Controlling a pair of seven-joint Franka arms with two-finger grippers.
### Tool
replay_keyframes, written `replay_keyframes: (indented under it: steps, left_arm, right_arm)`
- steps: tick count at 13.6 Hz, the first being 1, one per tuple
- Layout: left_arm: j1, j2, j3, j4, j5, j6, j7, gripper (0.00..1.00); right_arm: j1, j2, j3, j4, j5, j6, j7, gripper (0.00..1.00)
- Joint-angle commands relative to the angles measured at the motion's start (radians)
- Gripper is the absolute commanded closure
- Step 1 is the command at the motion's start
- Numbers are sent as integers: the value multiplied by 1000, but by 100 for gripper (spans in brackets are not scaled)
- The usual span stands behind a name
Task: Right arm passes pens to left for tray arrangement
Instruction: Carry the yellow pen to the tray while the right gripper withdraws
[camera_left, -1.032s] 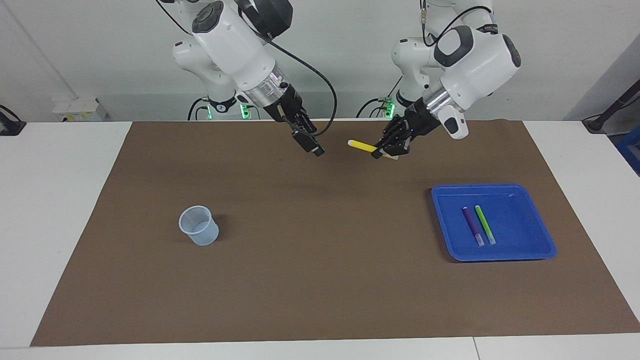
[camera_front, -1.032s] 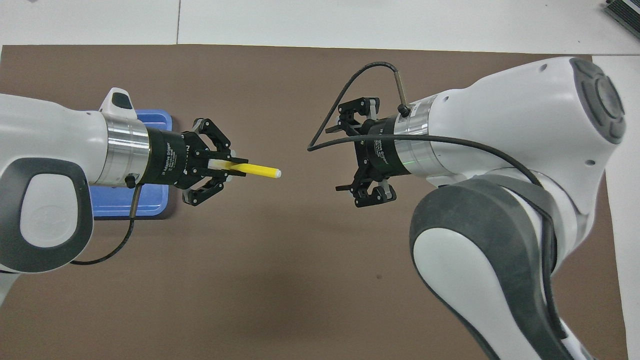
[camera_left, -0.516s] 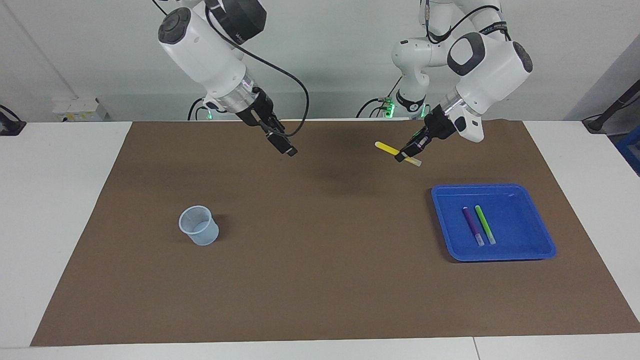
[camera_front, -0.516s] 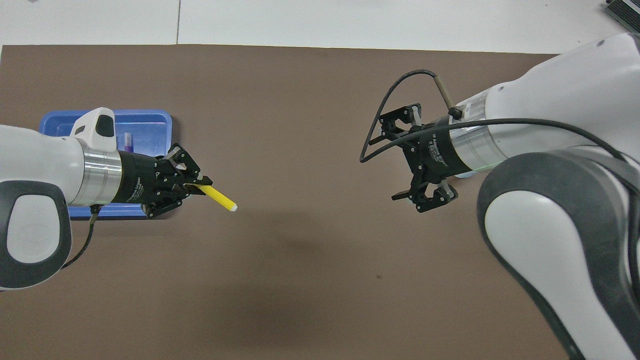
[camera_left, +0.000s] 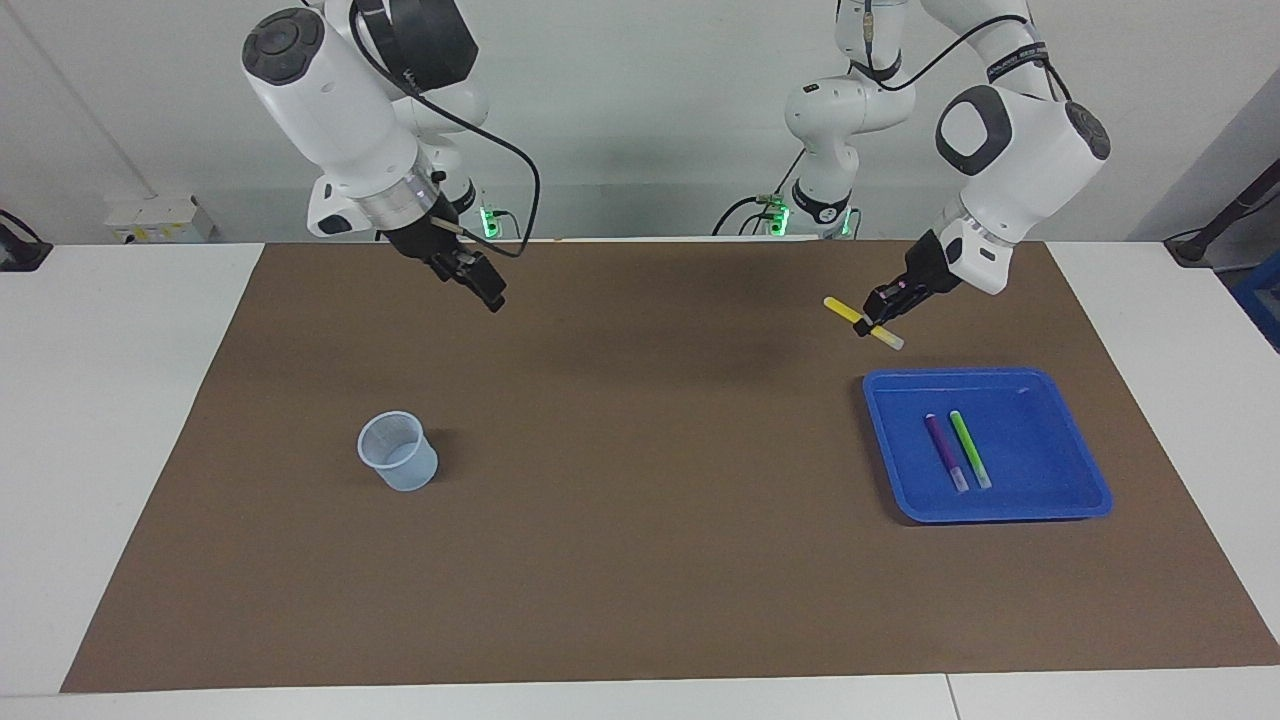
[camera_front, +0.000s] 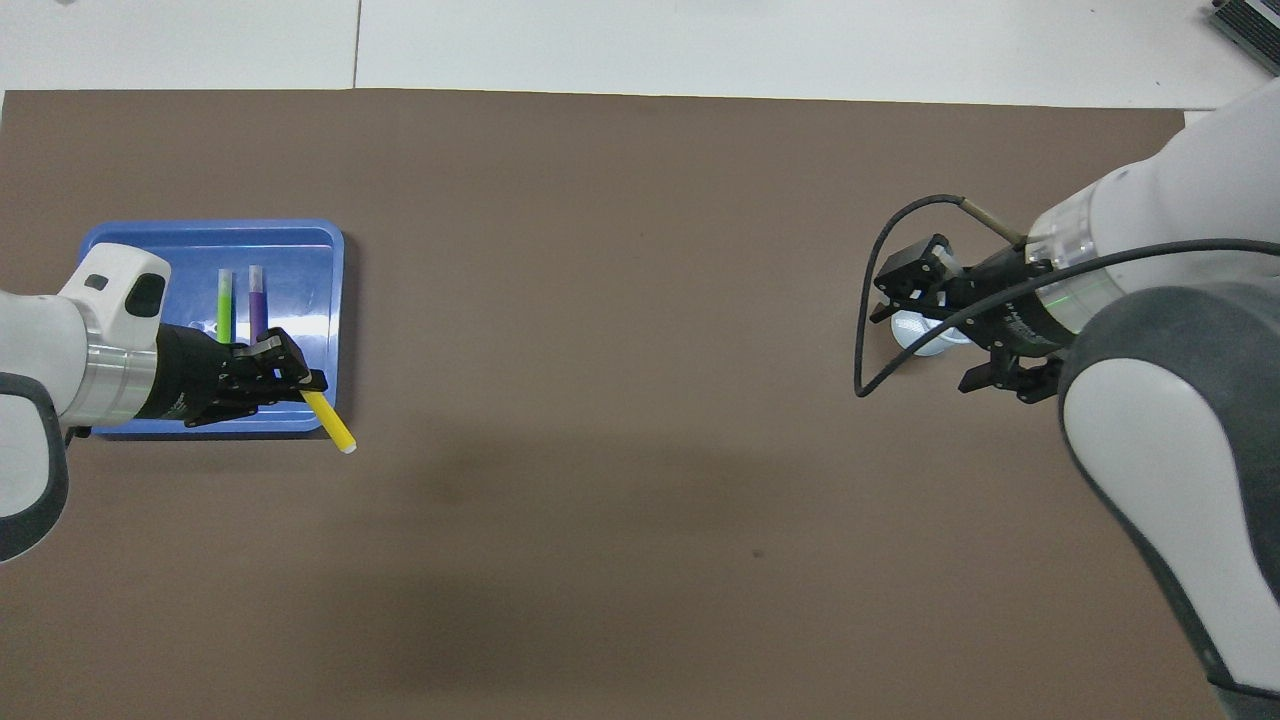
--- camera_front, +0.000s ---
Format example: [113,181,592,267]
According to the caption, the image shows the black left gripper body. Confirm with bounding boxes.
[135,325,246,429]

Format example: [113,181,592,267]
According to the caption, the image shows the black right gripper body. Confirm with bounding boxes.
[960,245,1076,356]

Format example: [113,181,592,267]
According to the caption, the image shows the yellow marker pen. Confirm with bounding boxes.
[302,390,358,455]

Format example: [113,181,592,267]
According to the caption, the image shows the blue plastic tray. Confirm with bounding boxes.
[78,218,346,436]

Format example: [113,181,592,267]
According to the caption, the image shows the translucent plastic cup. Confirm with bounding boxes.
[890,308,969,358]

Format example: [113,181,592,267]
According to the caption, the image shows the brown table mat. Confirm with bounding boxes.
[0,88,1231,720]

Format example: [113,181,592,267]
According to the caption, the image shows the grey ribbed device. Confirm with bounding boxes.
[1205,0,1280,76]

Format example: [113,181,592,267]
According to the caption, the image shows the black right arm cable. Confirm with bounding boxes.
[853,194,1280,399]

